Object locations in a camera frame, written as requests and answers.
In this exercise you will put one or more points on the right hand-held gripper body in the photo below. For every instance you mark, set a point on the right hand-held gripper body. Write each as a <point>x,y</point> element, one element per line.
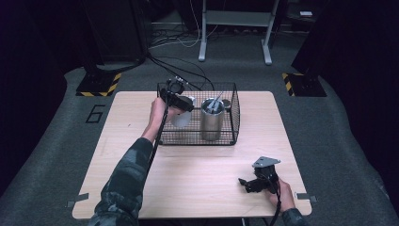
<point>266,177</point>

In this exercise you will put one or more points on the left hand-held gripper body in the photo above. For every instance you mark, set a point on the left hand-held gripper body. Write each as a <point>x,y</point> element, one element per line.
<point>174,95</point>

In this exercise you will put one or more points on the white cup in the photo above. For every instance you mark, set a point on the white cup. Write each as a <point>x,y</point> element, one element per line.
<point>183,121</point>

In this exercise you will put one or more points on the stainless steel cup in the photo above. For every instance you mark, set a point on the stainless steel cup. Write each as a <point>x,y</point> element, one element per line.
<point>212,125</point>

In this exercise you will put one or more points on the person's left hand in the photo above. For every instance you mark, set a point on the person's left hand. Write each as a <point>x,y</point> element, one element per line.
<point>158,113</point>

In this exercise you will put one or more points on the person's right hand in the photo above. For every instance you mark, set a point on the person's right hand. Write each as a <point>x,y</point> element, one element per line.
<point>285,196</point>

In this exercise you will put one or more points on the grey utensil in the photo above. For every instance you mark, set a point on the grey utensil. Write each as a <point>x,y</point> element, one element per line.
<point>214,105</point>

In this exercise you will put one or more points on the small dark round object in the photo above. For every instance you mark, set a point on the small dark round object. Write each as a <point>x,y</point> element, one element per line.
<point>226,104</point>

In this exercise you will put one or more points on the grey tape piece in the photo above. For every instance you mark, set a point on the grey tape piece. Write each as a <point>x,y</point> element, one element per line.
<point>78,198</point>
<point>306,196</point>

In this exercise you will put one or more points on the black yellow striped base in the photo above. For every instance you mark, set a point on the black yellow striped base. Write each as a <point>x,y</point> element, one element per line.
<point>304,86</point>
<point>97,84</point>

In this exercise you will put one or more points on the black cabinet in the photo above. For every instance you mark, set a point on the black cabinet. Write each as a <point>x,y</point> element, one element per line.
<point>116,28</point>

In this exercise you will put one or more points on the white metal stand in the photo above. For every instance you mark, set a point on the white metal stand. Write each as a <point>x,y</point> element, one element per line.
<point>238,18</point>

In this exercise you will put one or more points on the dark curtain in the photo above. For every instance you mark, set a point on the dark curtain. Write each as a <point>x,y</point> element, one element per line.
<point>25,78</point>
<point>360,62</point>

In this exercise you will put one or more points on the small white box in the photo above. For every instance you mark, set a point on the small white box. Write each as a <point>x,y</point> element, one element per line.
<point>306,13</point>

